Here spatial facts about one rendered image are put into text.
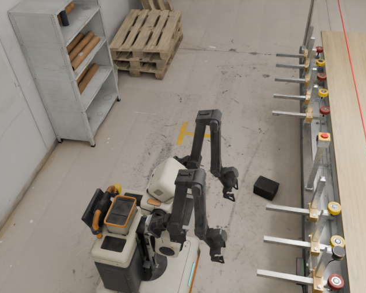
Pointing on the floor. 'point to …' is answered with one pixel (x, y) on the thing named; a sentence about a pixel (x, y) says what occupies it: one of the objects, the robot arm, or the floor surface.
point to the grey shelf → (57, 114)
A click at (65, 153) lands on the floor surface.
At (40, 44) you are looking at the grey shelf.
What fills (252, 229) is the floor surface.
